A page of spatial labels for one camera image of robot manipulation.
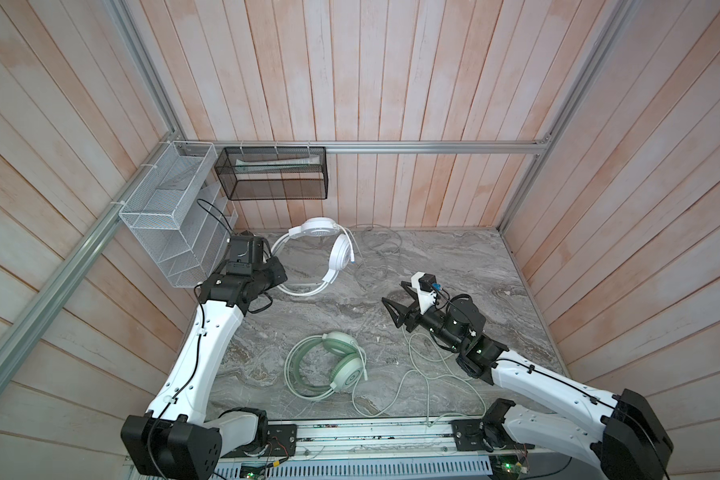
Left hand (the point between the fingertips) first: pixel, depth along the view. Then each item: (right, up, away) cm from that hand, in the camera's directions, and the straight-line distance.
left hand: (281, 275), depth 77 cm
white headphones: (+16, +6, -7) cm, 18 cm away
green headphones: (+18, -25, 0) cm, 30 cm away
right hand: (+29, -4, -3) cm, 30 cm away
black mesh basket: (-9, +35, +27) cm, 45 cm away
